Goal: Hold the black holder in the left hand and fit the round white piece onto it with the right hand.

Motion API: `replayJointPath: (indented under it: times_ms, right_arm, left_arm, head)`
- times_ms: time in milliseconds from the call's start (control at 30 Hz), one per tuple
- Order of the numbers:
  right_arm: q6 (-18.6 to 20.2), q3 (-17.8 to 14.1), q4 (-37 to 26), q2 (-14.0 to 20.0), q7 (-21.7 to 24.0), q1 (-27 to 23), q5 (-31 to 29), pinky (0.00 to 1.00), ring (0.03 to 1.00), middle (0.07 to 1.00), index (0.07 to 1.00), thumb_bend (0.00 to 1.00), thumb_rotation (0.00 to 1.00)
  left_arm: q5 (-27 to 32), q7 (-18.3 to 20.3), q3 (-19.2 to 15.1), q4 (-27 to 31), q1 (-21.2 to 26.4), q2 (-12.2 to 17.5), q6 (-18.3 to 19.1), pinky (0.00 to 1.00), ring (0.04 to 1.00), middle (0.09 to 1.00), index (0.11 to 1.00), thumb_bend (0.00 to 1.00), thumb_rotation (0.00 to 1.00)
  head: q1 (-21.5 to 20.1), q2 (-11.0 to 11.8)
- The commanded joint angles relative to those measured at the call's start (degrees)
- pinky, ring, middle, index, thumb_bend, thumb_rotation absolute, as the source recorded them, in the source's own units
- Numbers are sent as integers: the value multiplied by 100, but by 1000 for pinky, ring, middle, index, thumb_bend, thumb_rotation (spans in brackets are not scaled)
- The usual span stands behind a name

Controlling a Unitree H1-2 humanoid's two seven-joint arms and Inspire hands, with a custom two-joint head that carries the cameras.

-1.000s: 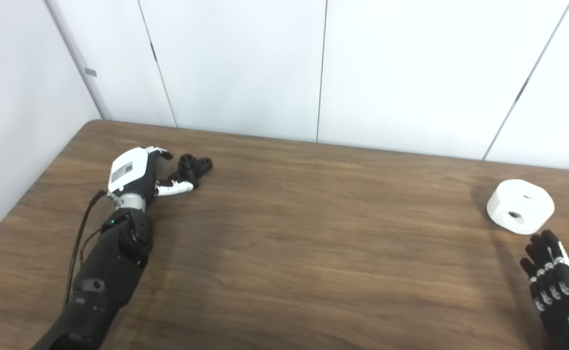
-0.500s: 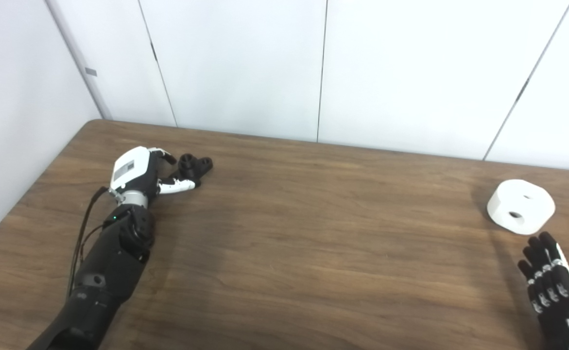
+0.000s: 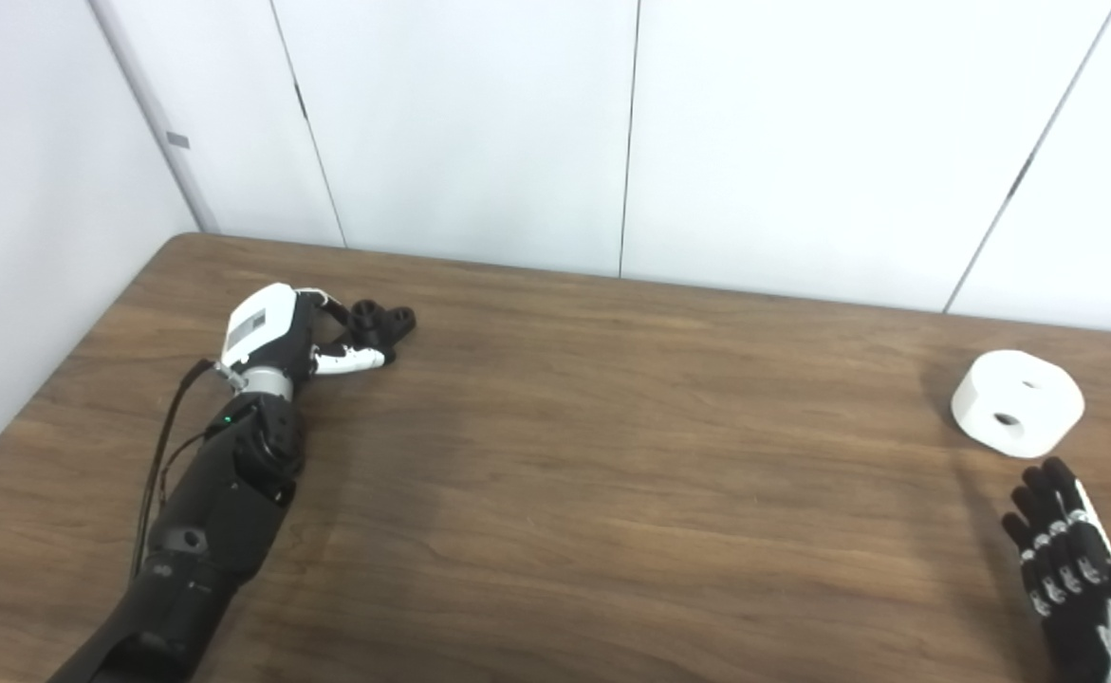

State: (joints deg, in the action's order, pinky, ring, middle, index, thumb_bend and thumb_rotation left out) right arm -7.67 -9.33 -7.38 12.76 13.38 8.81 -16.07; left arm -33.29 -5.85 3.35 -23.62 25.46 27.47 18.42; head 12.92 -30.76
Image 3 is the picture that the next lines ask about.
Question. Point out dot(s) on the round white plastic piece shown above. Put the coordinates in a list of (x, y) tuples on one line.
[(1015, 398)]

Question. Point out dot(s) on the black flanged holder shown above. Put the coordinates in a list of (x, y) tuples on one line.
[(386, 324)]

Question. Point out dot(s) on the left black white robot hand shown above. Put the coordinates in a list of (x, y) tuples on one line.
[(256, 327)]

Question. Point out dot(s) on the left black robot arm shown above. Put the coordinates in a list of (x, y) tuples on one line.
[(223, 503)]

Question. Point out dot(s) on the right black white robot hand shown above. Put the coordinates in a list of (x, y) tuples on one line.
[(1077, 607)]

